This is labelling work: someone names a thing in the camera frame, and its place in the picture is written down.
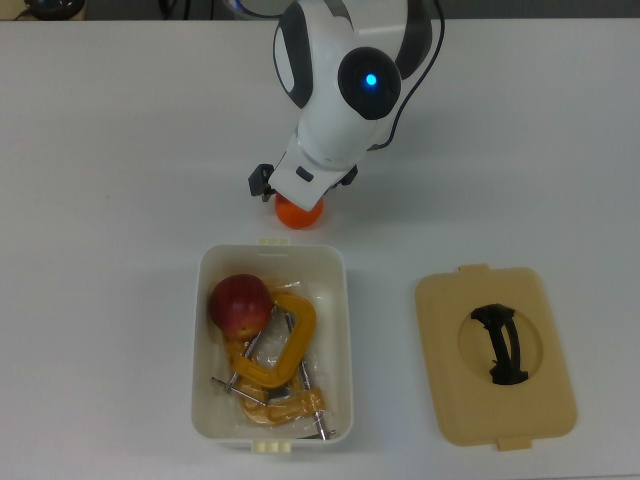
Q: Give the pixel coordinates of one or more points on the red apple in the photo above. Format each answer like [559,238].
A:
[240,305]

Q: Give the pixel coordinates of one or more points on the dark round background object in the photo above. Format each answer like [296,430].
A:
[55,7]

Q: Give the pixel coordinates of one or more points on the white plastic container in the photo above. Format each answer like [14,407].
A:
[210,380]

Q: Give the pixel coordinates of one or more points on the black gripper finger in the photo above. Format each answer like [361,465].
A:
[260,180]
[351,176]

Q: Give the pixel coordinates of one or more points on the beige container lid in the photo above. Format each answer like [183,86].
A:
[450,360]

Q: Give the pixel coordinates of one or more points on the orange fruit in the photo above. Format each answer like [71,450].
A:
[297,216]

